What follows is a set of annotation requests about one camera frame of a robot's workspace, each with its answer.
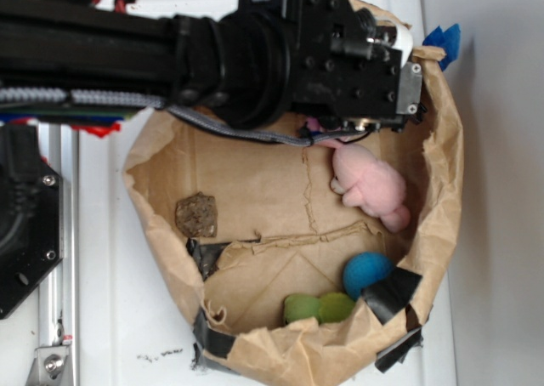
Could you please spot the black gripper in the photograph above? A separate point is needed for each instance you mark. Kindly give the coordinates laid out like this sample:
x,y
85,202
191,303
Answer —
x,y
322,58

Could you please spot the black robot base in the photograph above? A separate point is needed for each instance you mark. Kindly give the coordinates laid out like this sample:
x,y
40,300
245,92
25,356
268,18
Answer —
x,y
29,215

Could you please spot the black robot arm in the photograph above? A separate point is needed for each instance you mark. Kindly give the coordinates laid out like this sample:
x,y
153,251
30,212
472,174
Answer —
x,y
70,60

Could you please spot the blue tape piece right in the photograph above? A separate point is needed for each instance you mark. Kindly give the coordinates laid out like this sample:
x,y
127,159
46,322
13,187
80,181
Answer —
x,y
449,40

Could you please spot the pink plush bunny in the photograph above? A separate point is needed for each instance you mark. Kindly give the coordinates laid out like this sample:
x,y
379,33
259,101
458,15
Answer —
x,y
364,181

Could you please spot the brown paper bag container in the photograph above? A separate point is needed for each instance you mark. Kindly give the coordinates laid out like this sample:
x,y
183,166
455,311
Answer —
x,y
282,230

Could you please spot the blue felt ball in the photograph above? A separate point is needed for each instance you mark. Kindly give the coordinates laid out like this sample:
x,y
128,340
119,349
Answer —
x,y
364,270

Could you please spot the brown rock-like lump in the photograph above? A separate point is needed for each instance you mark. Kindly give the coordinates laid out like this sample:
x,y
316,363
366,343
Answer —
x,y
197,216

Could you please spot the green plush toy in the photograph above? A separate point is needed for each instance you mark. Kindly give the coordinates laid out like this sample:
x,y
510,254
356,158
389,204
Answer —
x,y
332,307

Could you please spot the aluminium extrusion rail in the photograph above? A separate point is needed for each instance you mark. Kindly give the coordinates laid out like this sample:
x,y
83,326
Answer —
x,y
58,293

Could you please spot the metal corner bracket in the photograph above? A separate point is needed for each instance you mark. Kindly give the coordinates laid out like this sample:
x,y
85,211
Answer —
x,y
51,366

